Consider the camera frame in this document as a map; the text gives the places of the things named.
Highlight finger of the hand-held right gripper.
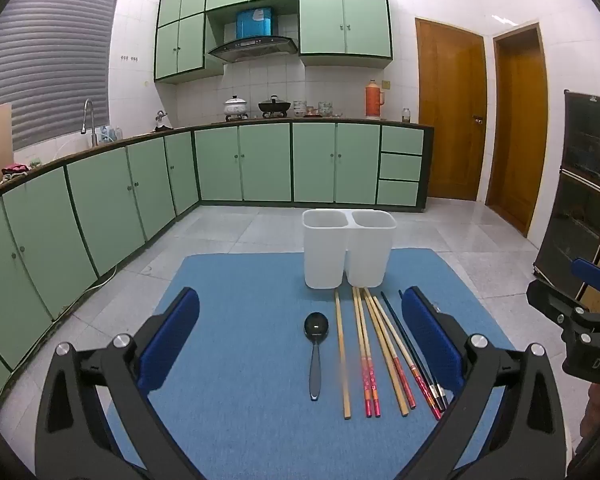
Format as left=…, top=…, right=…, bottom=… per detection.
left=571, top=257, right=600, bottom=293
left=526, top=279, right=588, bottom=333

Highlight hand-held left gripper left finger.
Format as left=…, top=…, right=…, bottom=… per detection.
left=35, top=287, right=201, bottom=480

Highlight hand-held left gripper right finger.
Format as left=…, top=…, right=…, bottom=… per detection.
left=399, top=286, right=568, bottom=480

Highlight black chopstick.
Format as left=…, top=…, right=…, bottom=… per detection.
left=398, top=289, right=450, bottom=409
left=380, top=291, right=445, bottom=412

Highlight red floral bamboo chopstick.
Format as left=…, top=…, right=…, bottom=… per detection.
left=352, top=287, right=372, bottom=418
left=375, top=299, right=443, bottom=421
left=357, top=287, right=382, bottom=418

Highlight plain bamboo chopstick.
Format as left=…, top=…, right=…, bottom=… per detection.
left=363, top=287, right=411, bottom=417
left=334, top=291, right=352, bottom=420

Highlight black spoon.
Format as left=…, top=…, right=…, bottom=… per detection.
left=304, top=312, right=329, bottom=402

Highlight white double utensil holder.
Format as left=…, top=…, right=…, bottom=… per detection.
left=302, top=208, right=398, bottom=290

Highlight red-ended bamboo chopstick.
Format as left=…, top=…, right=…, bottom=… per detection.
left=371, top=295, right=417, bottom=409

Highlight blue mat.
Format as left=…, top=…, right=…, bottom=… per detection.
left=105, top=249, right=518, bottom=480

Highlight black glass display cabinet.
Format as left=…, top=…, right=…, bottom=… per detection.
left=532, top=89, right=600, bottom=298

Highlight plain wooden door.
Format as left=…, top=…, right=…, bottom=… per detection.
left=485, top=22, right=551, bottom=238

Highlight green base kitchen cabinets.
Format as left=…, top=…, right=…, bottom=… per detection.
left=0, top=121, right=435, bottom=413

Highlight orange thermos flask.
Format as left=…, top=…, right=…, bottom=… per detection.
left=364, top=79, right=386, bottom=121

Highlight white cooking pot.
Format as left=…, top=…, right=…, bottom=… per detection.
left=223, top=94, right=250, bottom=122

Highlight chrome kitchen faucet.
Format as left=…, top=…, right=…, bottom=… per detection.
left=81, top=98, right=98, bottom=148

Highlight black wok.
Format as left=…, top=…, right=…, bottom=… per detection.
left=258, top=94, right=292, bottom=118

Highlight black range hood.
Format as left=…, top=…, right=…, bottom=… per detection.
left=208, top=6, right=299, bottom=64

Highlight grey window blind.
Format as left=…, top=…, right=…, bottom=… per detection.
left=0, top=0, right=120, bottom=153

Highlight thin floor cable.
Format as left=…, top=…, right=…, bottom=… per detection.
left=60, top=264, right=118, bottom=319

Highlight wooden door with handle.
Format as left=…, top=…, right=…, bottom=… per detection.
left=414, top=17, right=488, bottom=202

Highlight green wall cabinets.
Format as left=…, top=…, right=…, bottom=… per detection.
left=153, top=0, right=394, bottom=85

